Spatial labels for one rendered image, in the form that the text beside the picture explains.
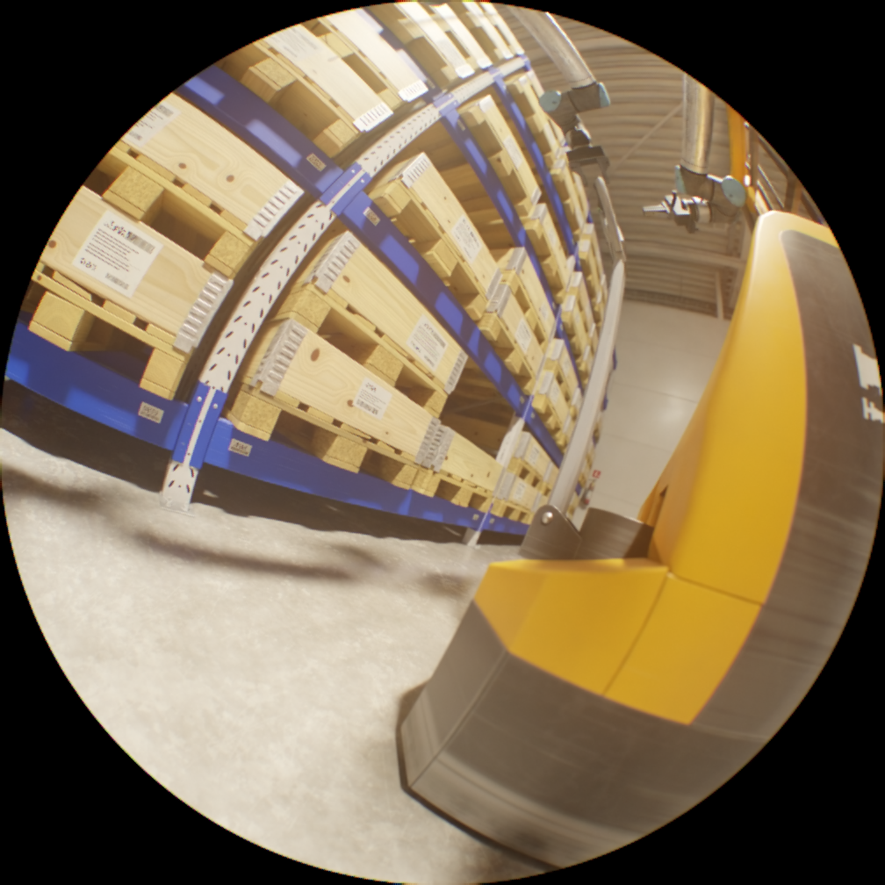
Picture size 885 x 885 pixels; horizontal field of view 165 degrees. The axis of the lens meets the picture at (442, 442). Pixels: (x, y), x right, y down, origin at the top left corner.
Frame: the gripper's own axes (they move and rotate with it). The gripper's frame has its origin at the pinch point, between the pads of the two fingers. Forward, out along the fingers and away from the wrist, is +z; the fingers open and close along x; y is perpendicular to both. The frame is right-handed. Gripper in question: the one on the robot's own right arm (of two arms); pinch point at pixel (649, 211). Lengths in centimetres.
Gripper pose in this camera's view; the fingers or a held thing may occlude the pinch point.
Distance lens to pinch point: 121.0
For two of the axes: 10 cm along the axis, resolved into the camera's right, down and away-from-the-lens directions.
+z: -8.4, 0.1, 5.4
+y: -5.1, -3.1, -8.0
